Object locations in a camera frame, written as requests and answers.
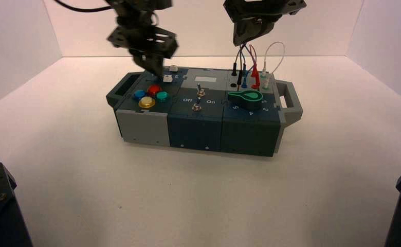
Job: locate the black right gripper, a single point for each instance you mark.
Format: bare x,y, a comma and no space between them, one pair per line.
265,10

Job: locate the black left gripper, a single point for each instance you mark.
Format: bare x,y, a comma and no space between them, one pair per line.
146,42

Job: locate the white slider knob up arrow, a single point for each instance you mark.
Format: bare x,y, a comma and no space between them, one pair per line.
167,79

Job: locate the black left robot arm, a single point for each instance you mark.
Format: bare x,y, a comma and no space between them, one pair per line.
135,12

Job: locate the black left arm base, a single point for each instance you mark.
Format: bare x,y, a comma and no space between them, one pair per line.
1,211

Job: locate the white slider knob down arrow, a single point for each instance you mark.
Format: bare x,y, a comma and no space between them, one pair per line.
173,68

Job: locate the red round push button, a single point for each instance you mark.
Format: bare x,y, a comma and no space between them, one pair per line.
154,90

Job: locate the blue round push button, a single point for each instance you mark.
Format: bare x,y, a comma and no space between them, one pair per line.
139,94

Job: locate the green round push button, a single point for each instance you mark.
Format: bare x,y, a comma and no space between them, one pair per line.
162,96

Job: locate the yellow round push button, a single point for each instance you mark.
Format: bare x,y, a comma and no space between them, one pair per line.
147,102

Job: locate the green rotary knob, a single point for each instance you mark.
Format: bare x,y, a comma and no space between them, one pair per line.
244,99

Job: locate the blue and grey control box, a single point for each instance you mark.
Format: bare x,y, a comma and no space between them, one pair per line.
193,126

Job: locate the metal toggle switch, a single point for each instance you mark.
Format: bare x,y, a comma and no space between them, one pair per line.
200,90
196,105

